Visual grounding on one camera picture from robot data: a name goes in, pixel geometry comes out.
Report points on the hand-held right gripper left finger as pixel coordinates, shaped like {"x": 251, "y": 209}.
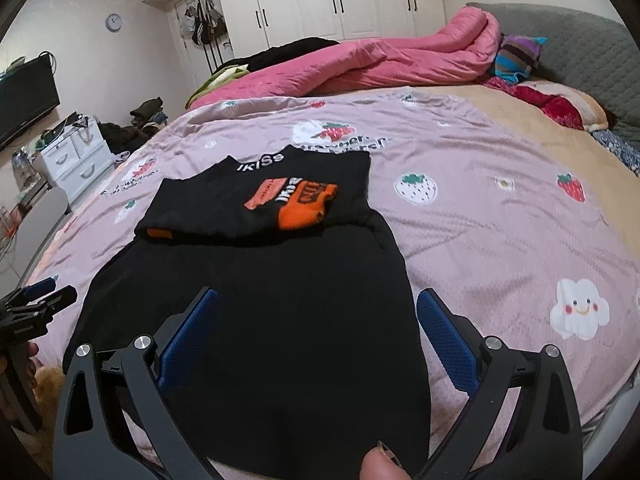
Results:
{"x": 187, "y": 345}

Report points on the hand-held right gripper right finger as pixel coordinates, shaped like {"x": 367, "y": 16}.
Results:
{"x": 450, "y": 340}

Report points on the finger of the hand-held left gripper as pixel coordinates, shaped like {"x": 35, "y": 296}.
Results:
{"x": 60, "y": 297}
{"x": 40, "y": 287}

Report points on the black sweater with orange cuffs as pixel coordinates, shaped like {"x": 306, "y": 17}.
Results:
{"x": 275, "y": 335}

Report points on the dark clothes pile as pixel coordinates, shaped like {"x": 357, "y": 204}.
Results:
{"x": 140, "y": 125}

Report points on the person's left hand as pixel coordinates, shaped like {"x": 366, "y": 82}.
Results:
{"x": 32, "y": 350}

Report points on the person's right hand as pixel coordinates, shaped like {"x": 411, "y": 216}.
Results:
{"x": 385, "y": 467}

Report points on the pink printed bed sheet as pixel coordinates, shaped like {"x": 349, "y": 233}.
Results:
{"x": 500, "y": 240}

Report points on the white drawer cabinet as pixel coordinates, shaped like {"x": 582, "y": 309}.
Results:
{"x": 77, "y": 160}

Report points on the black television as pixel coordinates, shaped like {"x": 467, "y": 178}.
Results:
{"x": 25, "y": 100}

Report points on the beige blanket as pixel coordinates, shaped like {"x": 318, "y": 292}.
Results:
{"x": 550, "y": 130}

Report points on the red patterned cloth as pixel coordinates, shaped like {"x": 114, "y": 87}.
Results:
{"x": 550, "y": 105}

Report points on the blue patterned cloth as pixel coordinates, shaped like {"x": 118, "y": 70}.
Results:
{"x": 620, "y": 147}

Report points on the green blanket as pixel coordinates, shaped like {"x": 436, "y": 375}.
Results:
{"x": 215, "y": 85}

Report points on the white door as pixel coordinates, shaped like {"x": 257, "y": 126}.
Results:
{"x": 187, "y": 65}

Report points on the pink quilt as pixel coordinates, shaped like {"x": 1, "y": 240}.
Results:
{"x": 380, "y": 60}

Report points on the striped colourful pillow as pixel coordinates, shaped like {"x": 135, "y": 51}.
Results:
{"x": 520, "y": 57}

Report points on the black clothing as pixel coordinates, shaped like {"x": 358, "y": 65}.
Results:
{"x": 290, "y": 52}

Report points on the hanging bags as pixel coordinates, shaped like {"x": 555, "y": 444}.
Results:
{"x": 205, "y": 22}

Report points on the grey quilted headboard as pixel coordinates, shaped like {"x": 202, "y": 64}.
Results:
{"x": 590, "y": 55}

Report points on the white wardrobe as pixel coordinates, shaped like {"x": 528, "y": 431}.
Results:
{"x": 325, "y": 5}

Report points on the round wall clock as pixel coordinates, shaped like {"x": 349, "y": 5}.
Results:
{"x": 114, "y": 23}

